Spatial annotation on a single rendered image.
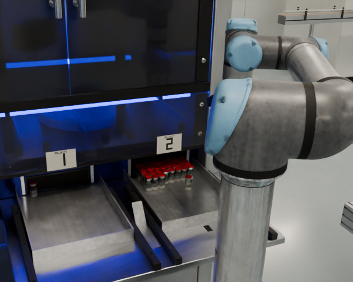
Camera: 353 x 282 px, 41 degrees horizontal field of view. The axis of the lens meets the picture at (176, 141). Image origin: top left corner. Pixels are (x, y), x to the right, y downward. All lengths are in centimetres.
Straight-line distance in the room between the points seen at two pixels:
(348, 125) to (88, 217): 87
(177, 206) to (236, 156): 76
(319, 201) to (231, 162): 270
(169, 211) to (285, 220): 176
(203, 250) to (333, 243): 180
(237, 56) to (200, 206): 56
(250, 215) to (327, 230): 234
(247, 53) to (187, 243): 53
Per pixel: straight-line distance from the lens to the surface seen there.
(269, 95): 67
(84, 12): 123
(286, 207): 323
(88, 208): 142
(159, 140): 147
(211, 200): 147
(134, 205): 133
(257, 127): 66
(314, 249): 289
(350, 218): 226
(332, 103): 69
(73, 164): 142
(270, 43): 106
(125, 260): 121
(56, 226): 135
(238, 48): 103
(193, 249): 125
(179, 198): 146
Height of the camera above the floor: 162
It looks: 23 degrees down
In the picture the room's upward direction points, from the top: 2 degrees clockwise
